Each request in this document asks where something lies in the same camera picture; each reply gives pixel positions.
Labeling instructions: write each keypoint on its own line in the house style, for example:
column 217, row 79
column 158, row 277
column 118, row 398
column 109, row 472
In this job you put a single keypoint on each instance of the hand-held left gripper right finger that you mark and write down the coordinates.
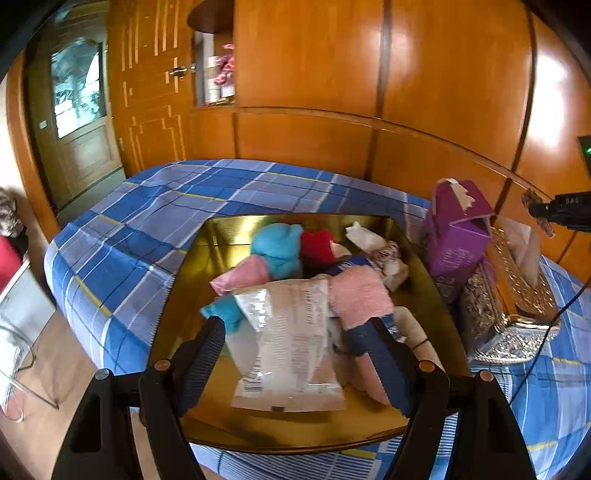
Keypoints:
column 383, row 360

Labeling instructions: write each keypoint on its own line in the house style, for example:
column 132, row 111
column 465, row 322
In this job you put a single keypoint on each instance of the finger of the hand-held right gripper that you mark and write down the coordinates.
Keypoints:
column 545, row 211

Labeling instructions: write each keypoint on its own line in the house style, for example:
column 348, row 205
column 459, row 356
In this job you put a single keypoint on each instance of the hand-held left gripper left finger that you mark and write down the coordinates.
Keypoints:
column 207, row 350

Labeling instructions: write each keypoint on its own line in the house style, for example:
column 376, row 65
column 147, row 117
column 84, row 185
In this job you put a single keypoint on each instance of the brown scrunchie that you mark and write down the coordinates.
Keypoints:
column 531, row 196

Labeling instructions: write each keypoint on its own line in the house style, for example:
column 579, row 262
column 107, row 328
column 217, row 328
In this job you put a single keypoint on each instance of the cream cloth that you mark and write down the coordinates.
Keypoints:
column 415, row 337

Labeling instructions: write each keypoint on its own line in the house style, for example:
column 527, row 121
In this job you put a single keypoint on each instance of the pink towel navy band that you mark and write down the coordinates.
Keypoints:
column 360, row 295

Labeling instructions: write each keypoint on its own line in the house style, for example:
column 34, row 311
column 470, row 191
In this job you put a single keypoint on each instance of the white plastic packet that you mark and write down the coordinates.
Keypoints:
column 286, row 341

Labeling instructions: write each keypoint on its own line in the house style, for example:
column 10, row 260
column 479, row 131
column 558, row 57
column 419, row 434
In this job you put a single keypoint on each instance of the blue tissue pack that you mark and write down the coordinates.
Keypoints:
column 346, row 265

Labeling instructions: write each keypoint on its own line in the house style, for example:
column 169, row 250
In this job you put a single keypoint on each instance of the gold tray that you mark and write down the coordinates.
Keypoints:
column 221, row 249

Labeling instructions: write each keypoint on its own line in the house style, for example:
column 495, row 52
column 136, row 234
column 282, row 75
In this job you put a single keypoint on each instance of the cream cloth pouch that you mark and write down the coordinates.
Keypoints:
column 364, row 237

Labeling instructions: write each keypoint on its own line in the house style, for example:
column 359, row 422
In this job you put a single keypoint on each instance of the white tissue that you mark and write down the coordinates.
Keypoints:
column 524, row 251

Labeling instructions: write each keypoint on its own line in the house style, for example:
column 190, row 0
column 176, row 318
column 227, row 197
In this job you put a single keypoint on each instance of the purple paper carton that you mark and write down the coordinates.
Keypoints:
column 455, row 240

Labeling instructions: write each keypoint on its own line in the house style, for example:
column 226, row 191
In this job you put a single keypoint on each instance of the embossed metallic tissue box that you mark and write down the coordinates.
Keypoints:
column 503, row 323

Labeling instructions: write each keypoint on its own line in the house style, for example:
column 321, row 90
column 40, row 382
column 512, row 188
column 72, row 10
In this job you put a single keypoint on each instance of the blue plaid bedsheet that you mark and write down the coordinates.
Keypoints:
column 138, row 221

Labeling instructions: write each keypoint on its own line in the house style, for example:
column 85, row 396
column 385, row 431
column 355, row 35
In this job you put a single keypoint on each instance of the wooden wardrobe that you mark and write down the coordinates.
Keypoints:
column 415, row 83

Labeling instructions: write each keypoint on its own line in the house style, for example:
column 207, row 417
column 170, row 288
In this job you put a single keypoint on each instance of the red cloth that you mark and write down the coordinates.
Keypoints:
column 8, row 263

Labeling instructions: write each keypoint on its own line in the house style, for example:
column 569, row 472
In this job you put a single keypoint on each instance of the patterned grey cloth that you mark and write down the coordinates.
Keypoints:
column 9, row 212

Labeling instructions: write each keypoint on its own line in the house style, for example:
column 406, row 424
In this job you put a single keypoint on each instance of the wooden door with inlay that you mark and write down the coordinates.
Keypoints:
column 147, row 115

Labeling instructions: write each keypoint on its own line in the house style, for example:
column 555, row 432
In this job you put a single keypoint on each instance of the white jars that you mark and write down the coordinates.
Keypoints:
column 214, row 78

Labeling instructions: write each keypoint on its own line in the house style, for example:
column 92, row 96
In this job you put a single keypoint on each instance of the glass panel door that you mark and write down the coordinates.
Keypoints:
column 76, row 101

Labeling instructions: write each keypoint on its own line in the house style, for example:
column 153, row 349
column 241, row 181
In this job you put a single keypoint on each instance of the pink artificial flowers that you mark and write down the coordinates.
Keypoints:
column 226, row 64

